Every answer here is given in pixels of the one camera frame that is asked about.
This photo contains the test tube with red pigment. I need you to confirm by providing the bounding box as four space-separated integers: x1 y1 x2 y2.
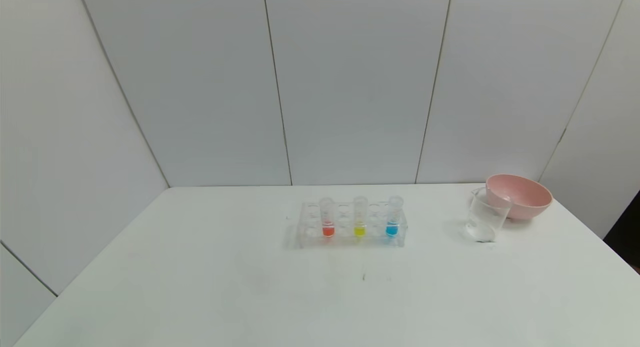
319 197 336 238

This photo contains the test tube with blue pigment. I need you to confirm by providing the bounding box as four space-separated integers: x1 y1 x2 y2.
386 195 404 238

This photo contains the clear acrylic test tube rack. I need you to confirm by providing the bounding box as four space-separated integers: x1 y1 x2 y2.
295 201 408 249

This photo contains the black background object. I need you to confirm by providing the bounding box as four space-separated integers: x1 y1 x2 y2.
603 191 640 274

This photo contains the test tube with yellow pigment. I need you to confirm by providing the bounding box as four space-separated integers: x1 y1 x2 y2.
353 196 369 238

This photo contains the clear glass beaker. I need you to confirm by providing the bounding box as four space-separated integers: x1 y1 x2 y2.
465 187 514 243

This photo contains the pink plastic bowl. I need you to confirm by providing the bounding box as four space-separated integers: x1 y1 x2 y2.
486 174 554 221

